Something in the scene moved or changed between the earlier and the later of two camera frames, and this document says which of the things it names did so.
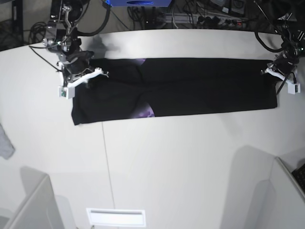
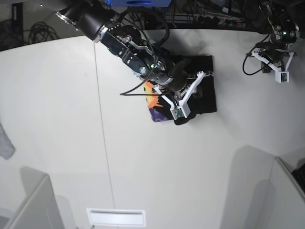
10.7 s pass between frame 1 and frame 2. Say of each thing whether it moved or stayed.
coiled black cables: stayed
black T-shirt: moved
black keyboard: stayed
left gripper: moved
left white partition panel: stayed
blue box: stayed
